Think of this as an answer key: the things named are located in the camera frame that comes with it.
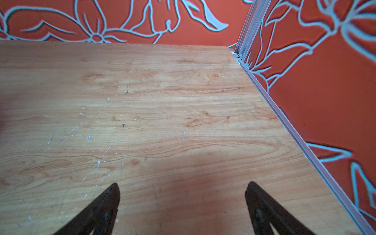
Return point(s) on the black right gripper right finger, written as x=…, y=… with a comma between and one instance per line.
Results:
x=268, y=216

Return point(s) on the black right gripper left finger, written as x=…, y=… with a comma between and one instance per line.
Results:
x=98, y=218

